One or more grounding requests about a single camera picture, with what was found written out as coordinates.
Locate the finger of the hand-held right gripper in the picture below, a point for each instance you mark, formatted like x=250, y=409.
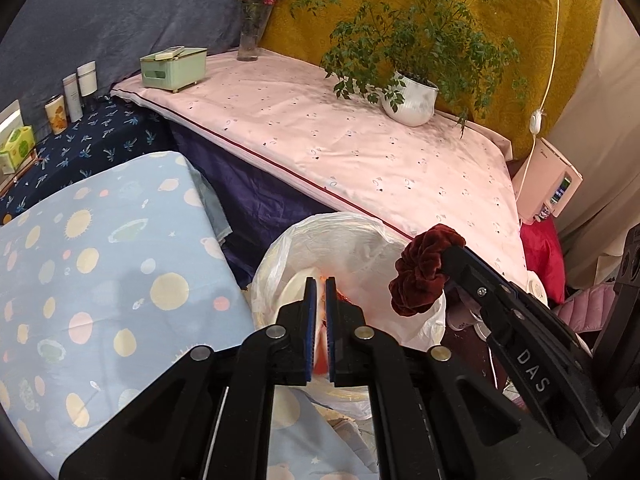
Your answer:
x=475, y=280

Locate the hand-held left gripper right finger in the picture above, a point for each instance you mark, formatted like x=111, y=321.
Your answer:
x=330, y=330

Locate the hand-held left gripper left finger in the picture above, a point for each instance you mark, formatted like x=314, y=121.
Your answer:
x=311, y=330

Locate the red paper cup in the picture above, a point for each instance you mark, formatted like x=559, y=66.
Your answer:
x=320, y=342

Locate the dark red velvet scrunchie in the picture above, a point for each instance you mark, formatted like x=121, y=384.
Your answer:
x=420, y=280

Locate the bin with white plastic liner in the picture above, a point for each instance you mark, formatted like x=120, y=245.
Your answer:
x=360, y=245

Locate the red cloth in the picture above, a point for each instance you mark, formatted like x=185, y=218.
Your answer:
x=542, y=260

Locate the pink quilted cloth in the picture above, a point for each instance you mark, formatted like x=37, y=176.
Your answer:
x=585, y=310

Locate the white appliance with display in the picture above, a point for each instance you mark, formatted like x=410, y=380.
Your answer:
x=545, y=180

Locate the dark purple cloth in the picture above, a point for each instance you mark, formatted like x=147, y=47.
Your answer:
x=250, y=195

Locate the pink sheet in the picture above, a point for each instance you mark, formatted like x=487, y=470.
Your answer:
x=325, y=145

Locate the green plant in white pot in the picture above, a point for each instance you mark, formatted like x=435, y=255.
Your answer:
x=410, y=102

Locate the beige curtain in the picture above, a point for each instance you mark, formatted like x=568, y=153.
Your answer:
x=605, y=135

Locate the light blue dotted tablecloth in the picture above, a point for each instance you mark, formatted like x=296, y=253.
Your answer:
x=125, y=270

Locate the yellow backdrop cloth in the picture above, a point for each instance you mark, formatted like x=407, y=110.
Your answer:
x=505, y=5

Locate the dark blue printed cloth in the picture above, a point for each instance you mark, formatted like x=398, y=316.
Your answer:
x=90, y=140

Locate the glass vase with red flowers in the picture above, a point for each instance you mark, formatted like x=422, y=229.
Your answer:
x=248, y=42

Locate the green tissue box holder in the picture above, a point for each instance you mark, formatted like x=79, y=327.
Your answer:
x=172, y=70

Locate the brown notebook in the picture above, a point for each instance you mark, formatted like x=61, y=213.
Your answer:
x=20, y=176

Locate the orange printed can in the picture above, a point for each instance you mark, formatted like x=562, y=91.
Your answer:
x=56, y=116

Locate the tall white bottle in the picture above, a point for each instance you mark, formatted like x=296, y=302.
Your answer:
x=72, y=97

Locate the white jar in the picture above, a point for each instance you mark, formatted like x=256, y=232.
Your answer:
x=86, y=79

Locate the green tissue pack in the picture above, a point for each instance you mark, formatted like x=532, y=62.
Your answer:
x=17, y=150

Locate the white cardboard box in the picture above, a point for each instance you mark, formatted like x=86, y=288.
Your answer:
x=9, y=117

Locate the grey-blue backdrop cloth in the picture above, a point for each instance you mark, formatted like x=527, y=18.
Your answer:
x=125, y=5

